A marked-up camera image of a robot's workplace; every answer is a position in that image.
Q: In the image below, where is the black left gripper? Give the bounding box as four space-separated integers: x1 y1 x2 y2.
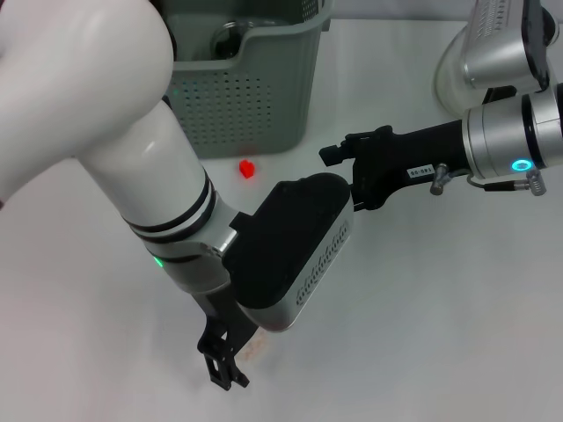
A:
193 285 261 391

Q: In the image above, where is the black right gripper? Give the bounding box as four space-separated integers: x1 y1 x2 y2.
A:
318 120 471 211

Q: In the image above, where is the large translucent white block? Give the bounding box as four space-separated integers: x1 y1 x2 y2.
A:
243 331 270 360

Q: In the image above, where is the glass teacup with black base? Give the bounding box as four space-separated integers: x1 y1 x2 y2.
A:
210 21 247 59

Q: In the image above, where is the grey-green perforated storage bin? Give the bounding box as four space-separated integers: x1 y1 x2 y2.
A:
169 0 334 160

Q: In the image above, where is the silver elbow connector with cable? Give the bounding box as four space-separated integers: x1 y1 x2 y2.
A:
428 162 470 195

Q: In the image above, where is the glass carafe with black handle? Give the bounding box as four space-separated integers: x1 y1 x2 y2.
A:
433 24 467 116

